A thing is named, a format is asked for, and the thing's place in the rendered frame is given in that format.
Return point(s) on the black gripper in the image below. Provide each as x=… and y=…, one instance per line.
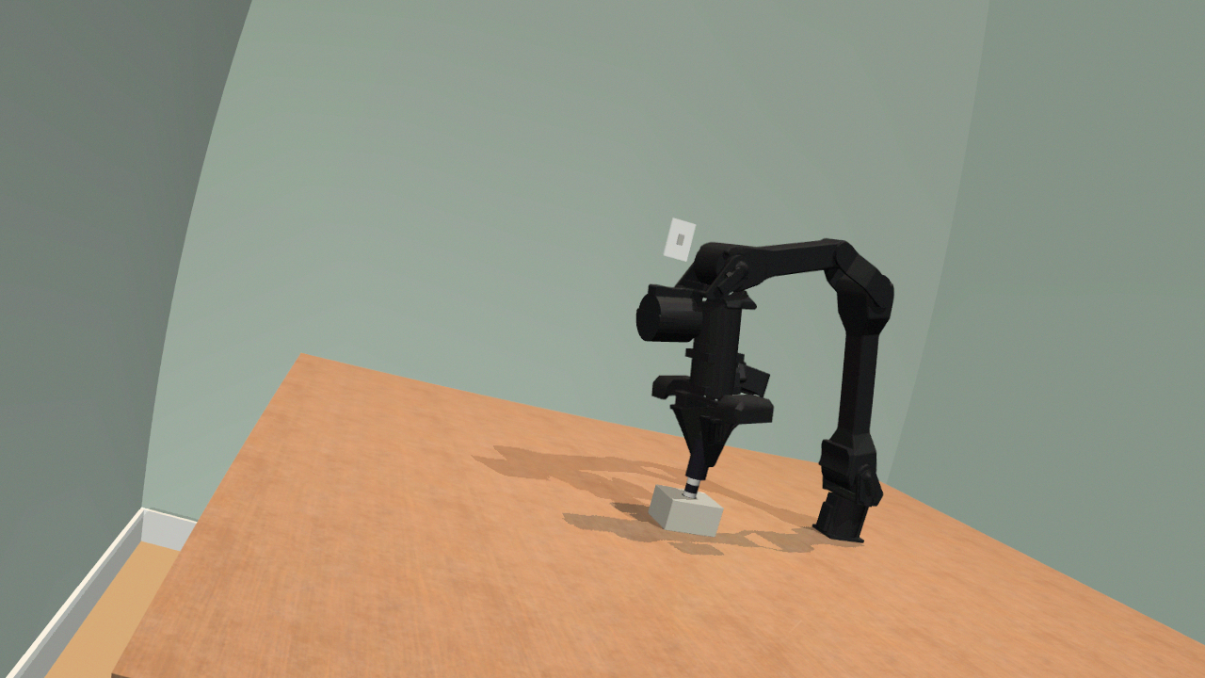
x=698, y=413

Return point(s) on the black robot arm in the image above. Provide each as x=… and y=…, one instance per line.
x=865, y=299

